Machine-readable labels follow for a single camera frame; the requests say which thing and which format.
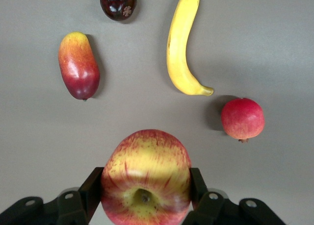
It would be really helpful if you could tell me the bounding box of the red yellow apple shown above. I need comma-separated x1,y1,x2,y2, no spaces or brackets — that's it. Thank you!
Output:
100,129,192,225

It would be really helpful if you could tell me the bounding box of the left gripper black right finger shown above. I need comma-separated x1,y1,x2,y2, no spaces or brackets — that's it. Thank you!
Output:
183,167,287,225

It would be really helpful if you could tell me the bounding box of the red pomegranate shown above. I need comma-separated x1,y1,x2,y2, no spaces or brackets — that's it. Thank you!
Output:
220,97,266,144

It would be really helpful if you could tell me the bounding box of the red yellow mango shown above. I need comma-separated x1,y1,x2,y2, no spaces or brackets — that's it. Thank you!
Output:
58,31,101,102

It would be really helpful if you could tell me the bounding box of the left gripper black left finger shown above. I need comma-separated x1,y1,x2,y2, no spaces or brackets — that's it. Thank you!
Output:
0,167,104,225

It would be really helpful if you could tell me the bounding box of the yellow banana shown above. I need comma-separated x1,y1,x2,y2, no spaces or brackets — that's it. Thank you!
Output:
166,0,214,97

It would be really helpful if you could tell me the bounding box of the brown table cover mat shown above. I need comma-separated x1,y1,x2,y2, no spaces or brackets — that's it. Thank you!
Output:
0,0,314,225

